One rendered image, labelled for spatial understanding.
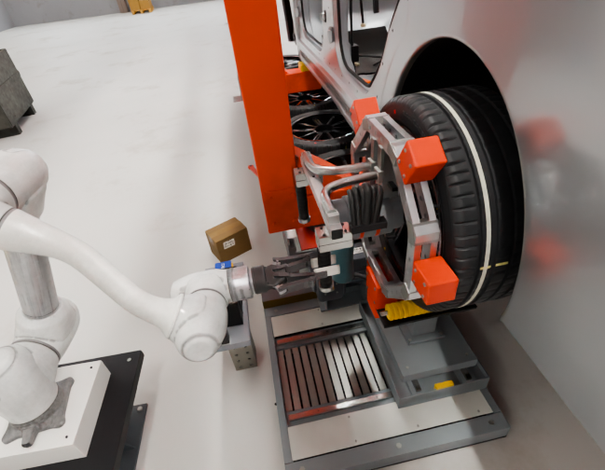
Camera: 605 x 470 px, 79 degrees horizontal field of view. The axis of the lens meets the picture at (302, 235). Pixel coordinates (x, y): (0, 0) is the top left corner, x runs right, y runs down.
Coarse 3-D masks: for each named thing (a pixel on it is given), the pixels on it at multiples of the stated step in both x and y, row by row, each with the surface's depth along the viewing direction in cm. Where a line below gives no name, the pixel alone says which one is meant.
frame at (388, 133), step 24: (384, 120) 105; (360, 144) 119; (384, 144) 96; (408, 192) 88; (408, 216) 89; (432, 216) 88; (408, 240) 91; (432, 240) 89; (384, 264) 131; (408, 264) 95; (384, 288) 121; (408, 288) 99
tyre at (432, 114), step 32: (416, 96) 99; (448, 96) 96; (480, 96) 94; (416, 128) 95; (448, 128) 87; (480, 128) 87; (512, 128) 87; (448, 160) 84; (480, 160) 84; (512, 160) 84; (448, 192) 85; (480, 192) 83; (512, 192) 85; (448, 224) 87; (480, 224) 85; (512, 224) 85; (448, 256) 90; (480, 256) 88; (512, 256) 89; (480, 288) 94; (512, 288) 99
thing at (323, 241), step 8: (344, 224) 95; (320, 232) 94; (328, 232) 93; (344, 232) 93; (320, 240) 92; (328, 240) 93; (336, 240) 93; (344, 240) 94; (352, 240) 94; (320, 248) 94; (328, 248) 94; (336, 248) 95
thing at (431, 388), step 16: (368, 304) 177; (368, 320) 170; (384, 352) 156; (384, 368) 152; (464, 368) 143; (480, 368) 145; (400, 384) 144; (416, 384) 140; (432, 384) 143; (448, 384) 139; (464, 384) 140; (480, 384) 143; (400, 400) 138; (416, 400) 141; (432, 400) 143
